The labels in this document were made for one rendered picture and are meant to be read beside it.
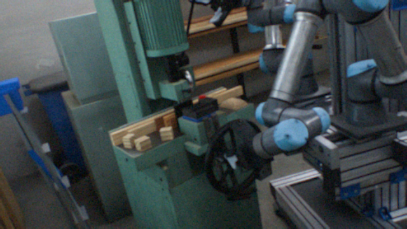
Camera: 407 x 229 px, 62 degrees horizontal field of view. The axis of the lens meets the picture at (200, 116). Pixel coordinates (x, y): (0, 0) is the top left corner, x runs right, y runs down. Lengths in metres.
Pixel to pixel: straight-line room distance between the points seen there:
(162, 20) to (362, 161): 0.93
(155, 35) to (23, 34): 2.44
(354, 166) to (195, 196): 0.64
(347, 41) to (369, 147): 0.45
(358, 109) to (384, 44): 0.33
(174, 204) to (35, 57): 2.60
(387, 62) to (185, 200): 0.88
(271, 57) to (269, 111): 0.81
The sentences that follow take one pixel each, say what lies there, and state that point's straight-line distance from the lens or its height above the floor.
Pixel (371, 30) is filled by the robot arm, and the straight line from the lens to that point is 1.13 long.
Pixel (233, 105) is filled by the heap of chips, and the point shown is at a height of 0.92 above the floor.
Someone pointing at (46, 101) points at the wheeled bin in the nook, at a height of 0.80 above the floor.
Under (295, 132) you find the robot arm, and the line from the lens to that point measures 0.88.
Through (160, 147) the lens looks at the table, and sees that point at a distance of 1.29.
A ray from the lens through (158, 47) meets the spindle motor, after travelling 1.36.
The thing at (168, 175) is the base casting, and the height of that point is 0.77.
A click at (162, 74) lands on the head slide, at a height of 1.10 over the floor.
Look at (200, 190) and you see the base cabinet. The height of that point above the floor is 0.64.
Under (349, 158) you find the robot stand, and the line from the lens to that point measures 1.43.
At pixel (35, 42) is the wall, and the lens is 3.68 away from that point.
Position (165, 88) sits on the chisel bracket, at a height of 1.05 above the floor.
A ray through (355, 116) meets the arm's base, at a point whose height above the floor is 0.86.
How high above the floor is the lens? 1.40
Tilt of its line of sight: 19 degrees down
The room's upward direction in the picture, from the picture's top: 11 degrees counter-clockwise
